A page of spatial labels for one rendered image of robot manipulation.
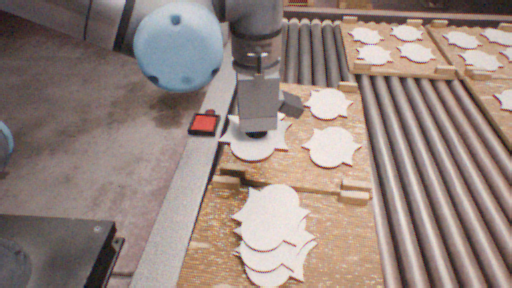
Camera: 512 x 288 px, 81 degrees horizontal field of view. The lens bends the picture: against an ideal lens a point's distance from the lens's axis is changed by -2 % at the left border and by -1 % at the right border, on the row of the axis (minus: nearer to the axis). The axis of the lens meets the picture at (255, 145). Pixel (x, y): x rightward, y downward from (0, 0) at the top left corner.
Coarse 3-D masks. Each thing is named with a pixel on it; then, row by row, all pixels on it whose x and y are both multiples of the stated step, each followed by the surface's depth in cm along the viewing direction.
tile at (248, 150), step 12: (228, 132) 56; (276, 132) 56; (228, 144) 55; (240, 144) 54; (252, 144) 54; (264, 144) 54; (276, 144) 54; (240, 156) 52; (252, 156) 52; (264, 156) 52
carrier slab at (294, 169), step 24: (360, 96) 91; (288, 120) 82; (312, 120) 82; (336, 120) 82; (360, 120) 82; (288, 144) 76; (360, 144) 76; (264, 168) 70; (288, 168) 70; (312, 168) 70; (336, 168) 70; (360, 168) 70; (312, 192) 66; (336, 192) 65
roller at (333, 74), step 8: (328, 24) 133; (328, 32) 127; (328, 40) 122; (328, 48) 117; (328, 56) 113; (336, 56) 113; (328, 64) 109; (336, 64) 108; (328, 72) 106; (336, 72) 104; (328, 80) 104; (336, 80) 100; (336, 88) 97
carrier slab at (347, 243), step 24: (216, 192) 65; (240, 192) 65; (216, 216) 61; (312, 216) 61; (336, 216) 61; (360, 216) 61; (192, 240) 57; (216, 240) 57; (240, 240) 57; (336, 240) 57; (360, 240) 57; (192, 264) 53; (216, 264) 53; (240, 264) 53; (312, 264) 53; (336, 264) 53; (360, 264) 53
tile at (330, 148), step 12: (324, 132) 77; (336, 132) 77; (348, 132) 77; (312, 144) 74; (324, 144) 74; (336, 144) 74; (348, 144) 74; (312, 156) 71; (324, 156) 71; (336, 156) 71; (348, 156) 71; (324, 168) 69
